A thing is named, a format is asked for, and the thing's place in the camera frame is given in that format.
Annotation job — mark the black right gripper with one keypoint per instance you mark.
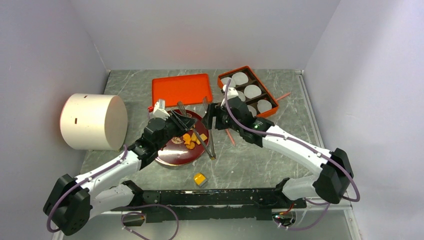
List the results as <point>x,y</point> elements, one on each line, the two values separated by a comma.
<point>215,110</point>

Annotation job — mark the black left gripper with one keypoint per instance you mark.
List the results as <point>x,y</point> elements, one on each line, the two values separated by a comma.
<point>182,123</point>

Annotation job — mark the dark red round plate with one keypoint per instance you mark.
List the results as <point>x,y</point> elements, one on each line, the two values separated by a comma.
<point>175,152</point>

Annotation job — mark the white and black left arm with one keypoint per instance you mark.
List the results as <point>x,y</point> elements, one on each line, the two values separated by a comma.
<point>68,202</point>

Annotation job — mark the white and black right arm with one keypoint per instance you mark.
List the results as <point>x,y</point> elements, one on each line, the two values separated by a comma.
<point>331,171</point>

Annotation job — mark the rectangular butter biscuit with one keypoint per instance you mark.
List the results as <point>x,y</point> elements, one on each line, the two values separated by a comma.
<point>203,137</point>

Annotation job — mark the round orange cookie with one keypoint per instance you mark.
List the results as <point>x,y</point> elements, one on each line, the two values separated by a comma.
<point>190,145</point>

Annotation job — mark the pink stick near plate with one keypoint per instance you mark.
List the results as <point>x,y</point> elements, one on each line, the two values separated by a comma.
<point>230,137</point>

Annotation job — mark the orange box lid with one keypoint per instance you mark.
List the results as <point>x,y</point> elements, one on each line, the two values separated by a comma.
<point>189,89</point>

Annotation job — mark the white paper liner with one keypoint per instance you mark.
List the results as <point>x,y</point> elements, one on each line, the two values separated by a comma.
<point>252,110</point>
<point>252,91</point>
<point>228,81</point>
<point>264,105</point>
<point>241,96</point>
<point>240,78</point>

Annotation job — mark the yellow small block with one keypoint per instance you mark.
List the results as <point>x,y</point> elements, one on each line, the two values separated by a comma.
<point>199,179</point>

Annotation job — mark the orange compartment box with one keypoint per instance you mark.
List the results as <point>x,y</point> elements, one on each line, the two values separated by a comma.
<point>253,79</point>

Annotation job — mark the pink stick behind box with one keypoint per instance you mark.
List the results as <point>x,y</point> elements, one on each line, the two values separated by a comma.
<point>283,96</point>

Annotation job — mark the white cylinder container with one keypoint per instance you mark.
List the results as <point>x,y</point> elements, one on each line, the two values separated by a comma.
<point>94,122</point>

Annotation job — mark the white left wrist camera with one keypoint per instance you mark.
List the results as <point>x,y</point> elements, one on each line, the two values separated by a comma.
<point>159,110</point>

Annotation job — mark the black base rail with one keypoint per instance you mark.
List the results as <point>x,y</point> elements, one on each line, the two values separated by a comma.
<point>251,203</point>

